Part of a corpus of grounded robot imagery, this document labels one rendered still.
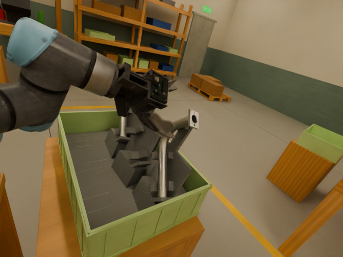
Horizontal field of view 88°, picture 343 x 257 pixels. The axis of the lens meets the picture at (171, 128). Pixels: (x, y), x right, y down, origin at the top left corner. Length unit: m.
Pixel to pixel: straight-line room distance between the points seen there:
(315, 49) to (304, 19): 0.97
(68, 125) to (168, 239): 0.67
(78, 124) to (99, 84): 0.65
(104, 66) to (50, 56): 0.08
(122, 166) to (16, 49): 0.52
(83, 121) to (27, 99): 0.63
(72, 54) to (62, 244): 0.53
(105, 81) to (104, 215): 0.44
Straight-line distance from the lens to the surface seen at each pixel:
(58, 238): 0.70
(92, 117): 0.99
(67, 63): 0.35
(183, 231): 0.74
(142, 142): 0.74
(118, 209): 0.67
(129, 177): 0.71
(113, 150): 0.84
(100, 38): 5.16
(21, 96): 0.37
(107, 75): 0.36
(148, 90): 0.37
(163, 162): 0.60
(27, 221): 1.75
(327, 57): 6.68
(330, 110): 6.54
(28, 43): 0.35
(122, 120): 0.83
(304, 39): 6.97
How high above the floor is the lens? 1.39
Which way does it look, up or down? 27 degrees down
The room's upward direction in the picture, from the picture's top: 16 degrees clockwise
